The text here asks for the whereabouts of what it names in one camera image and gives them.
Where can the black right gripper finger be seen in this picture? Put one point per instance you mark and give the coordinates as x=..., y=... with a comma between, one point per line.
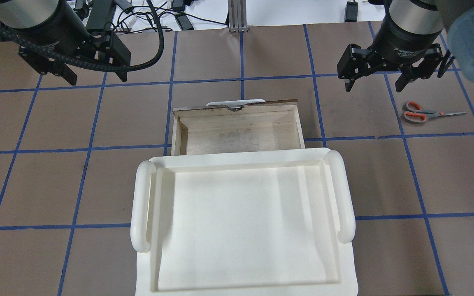
x=349, y=80
x=405, y=78

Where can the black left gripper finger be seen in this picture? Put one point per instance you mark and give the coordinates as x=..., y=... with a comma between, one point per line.
x=67, y=74
x=122, y=75

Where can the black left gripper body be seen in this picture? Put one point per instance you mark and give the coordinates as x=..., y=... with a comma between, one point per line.
x=58, y=25

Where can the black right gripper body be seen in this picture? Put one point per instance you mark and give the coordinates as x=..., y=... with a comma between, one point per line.
x=405, y=39

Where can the orange grey handled scissors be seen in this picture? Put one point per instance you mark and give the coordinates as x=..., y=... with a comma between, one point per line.
x=414, y=113

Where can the wooden drawer with white handle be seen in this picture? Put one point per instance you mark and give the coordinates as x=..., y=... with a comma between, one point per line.
x=237, y=126

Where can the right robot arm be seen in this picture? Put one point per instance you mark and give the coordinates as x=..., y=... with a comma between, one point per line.
x=451, y=20

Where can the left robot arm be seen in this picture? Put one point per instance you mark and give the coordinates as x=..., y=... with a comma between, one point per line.
x=15, y=14

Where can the black power adapter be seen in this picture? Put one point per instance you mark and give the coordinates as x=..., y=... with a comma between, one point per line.
x=351, y=11

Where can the white plastic tray lid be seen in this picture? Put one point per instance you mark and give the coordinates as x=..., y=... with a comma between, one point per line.
x=269, y=223

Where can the aluminium frame post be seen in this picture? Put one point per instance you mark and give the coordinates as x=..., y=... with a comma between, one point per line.
x=237, y=16

